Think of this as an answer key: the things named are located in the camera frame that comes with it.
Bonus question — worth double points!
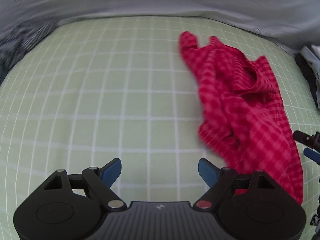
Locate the red checkered garment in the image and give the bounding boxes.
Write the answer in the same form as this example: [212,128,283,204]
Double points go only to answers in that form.
[178,31,304,204]

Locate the grey folded garment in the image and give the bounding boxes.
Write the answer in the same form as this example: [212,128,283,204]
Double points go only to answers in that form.
[300,46,319,108]

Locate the grey printed duvet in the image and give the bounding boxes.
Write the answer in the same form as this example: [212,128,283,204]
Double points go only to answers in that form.
[1,0,319,50]

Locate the grey plaid shirt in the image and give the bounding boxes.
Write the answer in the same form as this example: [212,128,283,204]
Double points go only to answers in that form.
[1,21,59,84]

